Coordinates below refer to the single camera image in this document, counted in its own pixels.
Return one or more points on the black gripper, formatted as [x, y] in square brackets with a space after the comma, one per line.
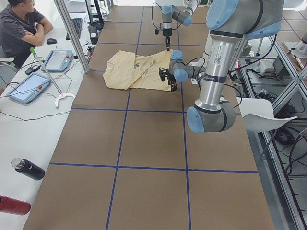
[166, 32]
[171, 78]

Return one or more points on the cream long-sleeve printed shirt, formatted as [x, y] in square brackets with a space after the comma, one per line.
[127, 70]

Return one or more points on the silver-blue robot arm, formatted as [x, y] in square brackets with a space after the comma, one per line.
[229, 21]
[170, 13]

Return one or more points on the black box with label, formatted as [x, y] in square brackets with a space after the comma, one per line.
[93, 34]

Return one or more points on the white plastic chair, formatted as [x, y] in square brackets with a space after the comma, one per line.
[258, 115]

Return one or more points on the black keyboard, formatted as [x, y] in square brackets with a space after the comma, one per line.
[77, 24]

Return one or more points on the far blue teach pendant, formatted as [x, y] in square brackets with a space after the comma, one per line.
[58, 60]

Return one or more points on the blue teach pendant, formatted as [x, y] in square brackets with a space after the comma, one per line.
[58, 60]
[30, 88]

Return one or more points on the reacher grabber stick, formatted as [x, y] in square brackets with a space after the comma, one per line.
[62, 95]

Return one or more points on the black computer mouse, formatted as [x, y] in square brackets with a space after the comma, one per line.
[51, 41]

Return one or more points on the seated person dark shirt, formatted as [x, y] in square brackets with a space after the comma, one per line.
[21, 28]

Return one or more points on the near blue teach pendant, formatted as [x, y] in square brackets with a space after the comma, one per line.
[30, 88]

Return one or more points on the black water bottle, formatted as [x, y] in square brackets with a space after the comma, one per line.
[27, 168]

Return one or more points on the red water bottle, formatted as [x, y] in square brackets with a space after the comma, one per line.
[14, 206]

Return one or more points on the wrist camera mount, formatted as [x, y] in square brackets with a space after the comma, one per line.
[163, 73]
[158, 30]

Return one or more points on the aluminium frame post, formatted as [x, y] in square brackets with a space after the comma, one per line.
[72, 34]

